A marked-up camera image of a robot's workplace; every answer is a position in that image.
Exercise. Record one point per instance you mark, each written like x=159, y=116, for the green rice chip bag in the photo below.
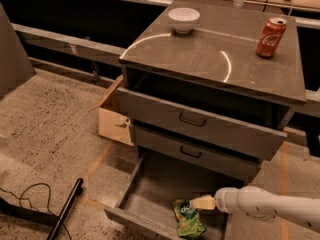
x=189, y=225

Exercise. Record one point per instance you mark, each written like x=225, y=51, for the cardboard box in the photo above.
x=111, y=123

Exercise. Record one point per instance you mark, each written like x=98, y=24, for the grey open bottom drawer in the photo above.
x=146, y=206

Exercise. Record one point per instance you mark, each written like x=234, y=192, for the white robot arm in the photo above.
x=259, y=202

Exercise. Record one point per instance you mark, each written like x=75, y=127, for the grey middle drawer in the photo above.
x=211, y=159

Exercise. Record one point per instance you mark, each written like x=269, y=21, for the grey top drawer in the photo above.
x=249, y=139

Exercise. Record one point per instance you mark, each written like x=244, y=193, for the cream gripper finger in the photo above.
x=206, y=202

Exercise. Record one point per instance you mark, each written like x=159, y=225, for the black metal pole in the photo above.
x=76, y=191

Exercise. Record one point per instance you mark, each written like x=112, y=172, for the white ceramic bowl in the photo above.
x=183, y=20

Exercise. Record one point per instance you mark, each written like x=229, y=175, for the grey drawer cabinet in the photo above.
x=215, y=68

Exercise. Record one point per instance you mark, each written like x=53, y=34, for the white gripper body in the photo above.
x=224, y=199

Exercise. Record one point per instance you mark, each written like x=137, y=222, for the red coca-cola can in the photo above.
x=271, y=36

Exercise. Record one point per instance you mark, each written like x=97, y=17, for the grey metal rail beam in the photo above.
x=104, y=53

